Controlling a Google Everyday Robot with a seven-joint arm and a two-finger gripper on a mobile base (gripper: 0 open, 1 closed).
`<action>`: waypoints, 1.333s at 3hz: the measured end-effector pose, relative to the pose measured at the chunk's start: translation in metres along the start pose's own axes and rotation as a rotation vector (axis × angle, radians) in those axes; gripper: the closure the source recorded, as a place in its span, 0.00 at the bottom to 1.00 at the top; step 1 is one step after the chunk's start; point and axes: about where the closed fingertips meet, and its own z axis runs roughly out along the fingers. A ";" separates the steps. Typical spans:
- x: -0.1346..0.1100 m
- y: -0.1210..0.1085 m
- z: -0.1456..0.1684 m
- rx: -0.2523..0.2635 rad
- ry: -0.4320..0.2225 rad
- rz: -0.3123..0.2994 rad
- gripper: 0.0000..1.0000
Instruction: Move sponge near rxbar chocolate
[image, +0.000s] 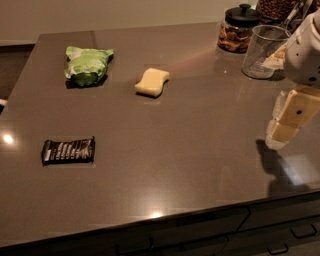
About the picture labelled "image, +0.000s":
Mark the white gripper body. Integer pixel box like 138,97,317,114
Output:
284,19,320,87

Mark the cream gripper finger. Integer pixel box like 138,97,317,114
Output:
265,91,295,150
279,87,320,137

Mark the yellow sponge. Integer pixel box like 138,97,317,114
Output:
135,68,169,97

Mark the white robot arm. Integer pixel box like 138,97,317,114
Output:
262,10,320,150

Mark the black rxbar chocolate wrapper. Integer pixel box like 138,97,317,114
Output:
41,137,95,166

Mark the clear plastic measuring cup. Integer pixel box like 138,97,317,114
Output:
242,25,291,79

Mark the metal utensil in background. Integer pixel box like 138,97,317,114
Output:
280,0,313,29

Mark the jar of brown nuts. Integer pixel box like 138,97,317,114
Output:
256,0,298,20

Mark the glass jar with black lid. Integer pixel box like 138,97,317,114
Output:
217,4,261,54

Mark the green chip bag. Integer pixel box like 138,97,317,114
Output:
64,46,114,87

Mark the dark drawer handle right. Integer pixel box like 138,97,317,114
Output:
290,224,318,240

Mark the dark drawer handle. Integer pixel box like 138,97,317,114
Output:
266,243,289,256
290,224,318,240
115,237,153,256

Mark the dark drawer handle lower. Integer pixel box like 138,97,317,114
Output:
266,243,289,256

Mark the dark drawer handle left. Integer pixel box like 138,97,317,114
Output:
115,237,153,256

